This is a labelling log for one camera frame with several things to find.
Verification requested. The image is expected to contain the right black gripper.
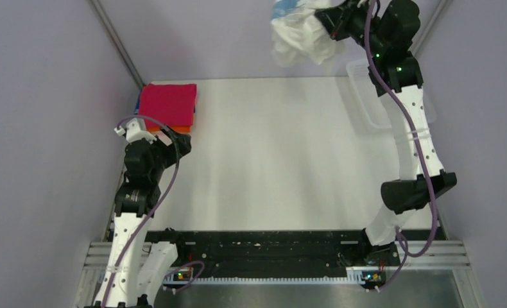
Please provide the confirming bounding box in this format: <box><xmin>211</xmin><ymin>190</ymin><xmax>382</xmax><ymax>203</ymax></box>
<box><xmin>317</xmin><ymin>0</ymin><xmax>387</xmax><ymax>57</ymax></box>

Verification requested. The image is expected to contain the white printed t-shirt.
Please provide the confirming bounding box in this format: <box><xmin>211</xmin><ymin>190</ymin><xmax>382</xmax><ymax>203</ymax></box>
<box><xmin>270</xmin><ymin>0</ymin><xmax>345</xmax><ymax>67</ymax></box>

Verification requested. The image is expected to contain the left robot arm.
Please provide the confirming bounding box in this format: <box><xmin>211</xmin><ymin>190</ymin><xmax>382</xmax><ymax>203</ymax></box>
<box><xmin>91</xmin><ymin>132</ymin><xmax>191</xmax><ymax>307</ymax></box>

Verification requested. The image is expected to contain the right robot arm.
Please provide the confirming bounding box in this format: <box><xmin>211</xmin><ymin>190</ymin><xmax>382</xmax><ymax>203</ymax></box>
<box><xmin>314</xmin><ymin>1</ymin><xmax>457</xmax><ymax>264</ymax></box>

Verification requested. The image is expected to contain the orange folded t-shirt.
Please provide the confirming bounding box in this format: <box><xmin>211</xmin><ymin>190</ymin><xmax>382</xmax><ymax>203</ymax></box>
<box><xmin>147</xmin><ymin>125</ymin><xmax>191</xmax><ymax>134</ymax></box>

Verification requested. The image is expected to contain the blue folded t-shirt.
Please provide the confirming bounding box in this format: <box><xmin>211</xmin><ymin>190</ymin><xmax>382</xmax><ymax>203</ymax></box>
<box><xmin>133</xmin><ymin>95</ymin><xmax>142</xmax><ymax>121</ymax></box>

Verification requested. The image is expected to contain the red folded t-shirt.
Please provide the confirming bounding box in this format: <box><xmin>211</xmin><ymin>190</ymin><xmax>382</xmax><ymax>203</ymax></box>
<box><xmin>138</xmin><ymin>83</ymin><xmax>198</xmax><ymax>128</ymax></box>

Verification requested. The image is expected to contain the white plastic basket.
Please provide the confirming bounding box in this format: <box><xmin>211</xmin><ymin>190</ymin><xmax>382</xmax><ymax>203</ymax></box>
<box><xmin>346</xmin><ymin>58</ymin><xmax>438</xmax><ymax>136</ymax></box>

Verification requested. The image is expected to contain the left controller board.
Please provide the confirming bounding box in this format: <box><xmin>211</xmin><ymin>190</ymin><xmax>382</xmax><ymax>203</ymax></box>
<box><xmin>163</xmin><ymin>267</ymin><xmax>195</xmax><ymax>284</ymax></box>

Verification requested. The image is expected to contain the controller board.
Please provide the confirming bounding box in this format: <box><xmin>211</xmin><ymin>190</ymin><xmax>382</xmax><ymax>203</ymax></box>
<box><xmin>163</xmin><ymin>267</ymin><xmax>195</xmax><ymax>284</ymax></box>
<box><xmin>346</xmin><ymin>266</ymin><xmax>387</xmax><ymax>290</ymax></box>

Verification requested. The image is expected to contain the right controller board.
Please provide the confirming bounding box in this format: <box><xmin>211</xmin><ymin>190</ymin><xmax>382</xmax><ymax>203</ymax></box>
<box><xmin>346</xmin><ymin>266</ymin><xmax>387</xmax><ymax>290</ymax></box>

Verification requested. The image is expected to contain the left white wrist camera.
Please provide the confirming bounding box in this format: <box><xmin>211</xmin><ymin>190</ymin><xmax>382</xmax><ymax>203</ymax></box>
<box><xmin>114</xmin><ymin>117</ymin><xmax>156</xmax><ymax>144</ymax></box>

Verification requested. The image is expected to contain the right aluminium frame post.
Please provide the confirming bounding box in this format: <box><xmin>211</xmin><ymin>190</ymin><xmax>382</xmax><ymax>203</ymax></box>
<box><xmin>413</xmin><ymin>0</ymin><xmax>452</xmax><ymax>52</ymax></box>

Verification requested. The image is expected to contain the aluminium frame post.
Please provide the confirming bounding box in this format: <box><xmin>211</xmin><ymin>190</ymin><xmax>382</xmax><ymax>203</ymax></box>
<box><xmin>413</xmin><ymin>0</ymin><xmax>452</xmax><ymax>52</ymax></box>
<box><xmin>87</xmin><ymin>0</ymin><xmax>145</xmax><ymax>89</ymax></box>

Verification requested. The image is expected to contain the black mounting base rail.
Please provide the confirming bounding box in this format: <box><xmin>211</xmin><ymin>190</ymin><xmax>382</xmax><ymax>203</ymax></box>
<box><xmin>145</xmin><ymin>229</ymin><xmax>400</xmax><ymax>278</ymax></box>

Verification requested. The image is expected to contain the left aluminium frame post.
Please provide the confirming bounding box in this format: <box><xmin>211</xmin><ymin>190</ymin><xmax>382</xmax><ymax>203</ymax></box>
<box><xmin>87</xmin><ymin>0</ymin><xmax>145</xmax><ymax>89</ymax></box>

